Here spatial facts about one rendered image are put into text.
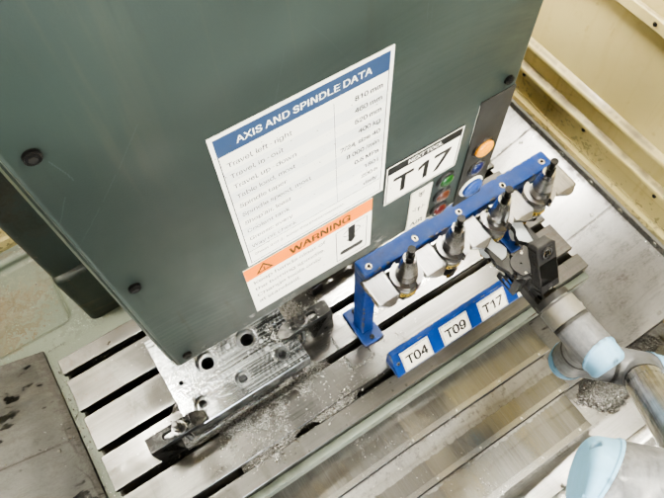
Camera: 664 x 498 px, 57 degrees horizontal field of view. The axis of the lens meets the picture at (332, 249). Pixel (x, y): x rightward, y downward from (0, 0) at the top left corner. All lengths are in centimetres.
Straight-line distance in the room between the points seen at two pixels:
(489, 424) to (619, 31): 95
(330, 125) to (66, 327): 152
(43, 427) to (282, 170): 141
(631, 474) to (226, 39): 77
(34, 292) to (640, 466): 169
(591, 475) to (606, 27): 100
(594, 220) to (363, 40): 139
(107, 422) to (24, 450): 36
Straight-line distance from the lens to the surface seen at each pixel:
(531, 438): 164
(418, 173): 66
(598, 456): 95
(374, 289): 115
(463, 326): 145
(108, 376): 152
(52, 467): 178
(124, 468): 146
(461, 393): 158
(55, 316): 201
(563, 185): 133
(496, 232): 123
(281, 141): 48
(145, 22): 36
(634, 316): 175
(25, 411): 185
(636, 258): 177
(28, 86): 36
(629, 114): 162
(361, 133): 54
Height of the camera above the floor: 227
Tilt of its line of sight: 63 degrees down
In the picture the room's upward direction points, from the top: 3 degrees counter-clockwise
